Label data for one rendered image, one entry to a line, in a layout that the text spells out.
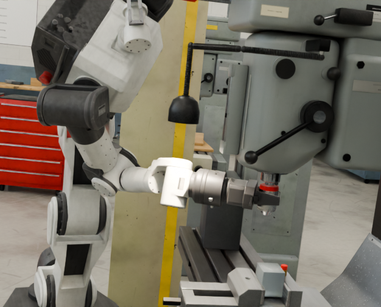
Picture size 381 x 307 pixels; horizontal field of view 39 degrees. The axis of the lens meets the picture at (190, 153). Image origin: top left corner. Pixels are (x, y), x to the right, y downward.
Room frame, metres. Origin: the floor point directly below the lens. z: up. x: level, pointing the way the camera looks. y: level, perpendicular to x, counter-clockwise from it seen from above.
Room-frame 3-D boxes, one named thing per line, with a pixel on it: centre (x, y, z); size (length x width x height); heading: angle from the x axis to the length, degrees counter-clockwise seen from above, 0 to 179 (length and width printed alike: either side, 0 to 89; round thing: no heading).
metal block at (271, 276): (1.20, -0.21, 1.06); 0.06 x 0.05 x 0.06; 9
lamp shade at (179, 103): (1.24, 0.02, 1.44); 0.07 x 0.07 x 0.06
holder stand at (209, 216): (1.79, -0.12, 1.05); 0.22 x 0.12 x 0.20; 3
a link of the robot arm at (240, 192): (1.30, -0.11, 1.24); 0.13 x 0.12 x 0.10; 169
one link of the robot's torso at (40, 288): (1.87, 0.41, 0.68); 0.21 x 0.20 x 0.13; 23
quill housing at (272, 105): (1.28, -0.20, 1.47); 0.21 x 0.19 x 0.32; 9
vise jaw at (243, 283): (1.19, -0.16, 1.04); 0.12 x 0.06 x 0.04; 9
